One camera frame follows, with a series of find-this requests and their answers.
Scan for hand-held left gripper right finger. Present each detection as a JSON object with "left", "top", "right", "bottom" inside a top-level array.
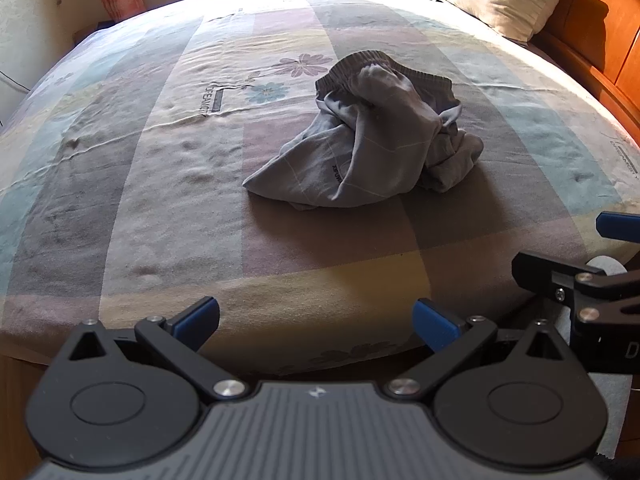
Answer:
[{"left": 387, "top": 297, "right": 571, "bottom": 406}]

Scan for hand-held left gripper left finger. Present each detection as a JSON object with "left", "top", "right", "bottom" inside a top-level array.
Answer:
[{"left": 69, "top": 296, "right": 250, "bottom": 404}]

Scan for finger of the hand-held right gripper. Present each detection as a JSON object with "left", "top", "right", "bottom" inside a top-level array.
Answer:
[
  {"left": 596, "top": 212, "right": 640, "bottom": 242},
  {"left": 512, "top": 251, "right": 607, "bottom": 306}
]

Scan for grey pants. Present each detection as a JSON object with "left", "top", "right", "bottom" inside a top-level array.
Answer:
[{"left": 242, "top": 50, "right": 485, "bottom": 211}]

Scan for wooden headboard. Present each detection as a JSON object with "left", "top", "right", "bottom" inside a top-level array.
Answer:
[{"left": 527, "top": 0, "right": 640, "bottom": 143}]

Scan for small brown box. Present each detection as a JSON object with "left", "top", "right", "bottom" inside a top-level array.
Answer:
[{"left": 75, "top": 20, "right": 118, "bottom": 43}]

